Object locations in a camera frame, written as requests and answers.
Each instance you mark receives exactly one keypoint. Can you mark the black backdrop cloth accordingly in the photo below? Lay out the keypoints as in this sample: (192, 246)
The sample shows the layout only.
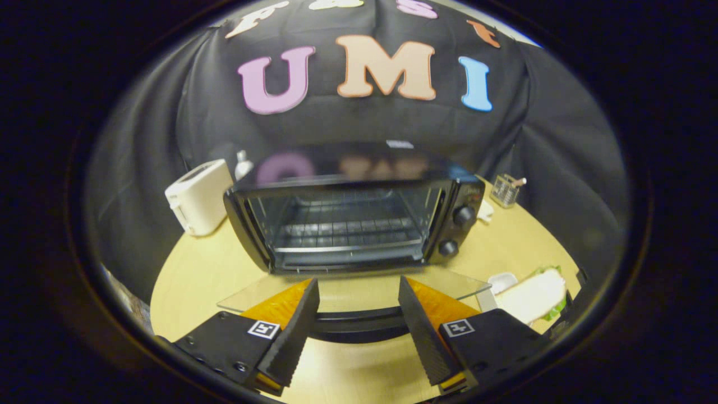
(364, 123)

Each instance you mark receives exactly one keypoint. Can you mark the white pop-up toaster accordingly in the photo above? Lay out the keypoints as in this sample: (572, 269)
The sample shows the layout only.
(199, 196)

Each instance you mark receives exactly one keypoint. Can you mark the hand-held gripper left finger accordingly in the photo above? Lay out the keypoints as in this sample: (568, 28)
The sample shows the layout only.
(297, 331)

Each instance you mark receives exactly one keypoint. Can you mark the small silver bottle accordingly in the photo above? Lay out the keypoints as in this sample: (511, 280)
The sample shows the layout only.
(243, 167)

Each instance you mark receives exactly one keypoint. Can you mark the white plastic tray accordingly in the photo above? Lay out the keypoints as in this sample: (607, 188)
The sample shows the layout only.
(502, 280)

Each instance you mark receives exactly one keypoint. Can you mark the black toaster oven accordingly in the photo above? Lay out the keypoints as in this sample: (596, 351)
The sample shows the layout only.
(465, 193)

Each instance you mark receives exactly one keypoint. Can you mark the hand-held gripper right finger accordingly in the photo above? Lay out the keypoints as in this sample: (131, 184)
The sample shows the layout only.
(423, 336)

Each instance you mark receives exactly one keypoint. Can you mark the lettuce bread sandwich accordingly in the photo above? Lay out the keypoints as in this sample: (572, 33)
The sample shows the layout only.
(533, 294)

